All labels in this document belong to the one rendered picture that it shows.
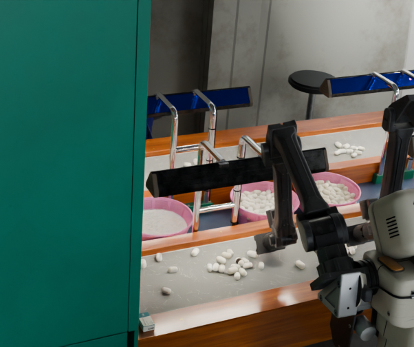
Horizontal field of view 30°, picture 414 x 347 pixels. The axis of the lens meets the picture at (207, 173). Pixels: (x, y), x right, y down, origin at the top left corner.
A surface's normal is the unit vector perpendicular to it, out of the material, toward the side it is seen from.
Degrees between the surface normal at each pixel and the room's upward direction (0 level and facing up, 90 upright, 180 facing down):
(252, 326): 90
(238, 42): 90
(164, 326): 0
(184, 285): 0
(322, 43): 90
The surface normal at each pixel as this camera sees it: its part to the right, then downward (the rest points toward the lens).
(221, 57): 0.33, 0.47
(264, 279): 0.07, -0.88
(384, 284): -0.94, 0.10
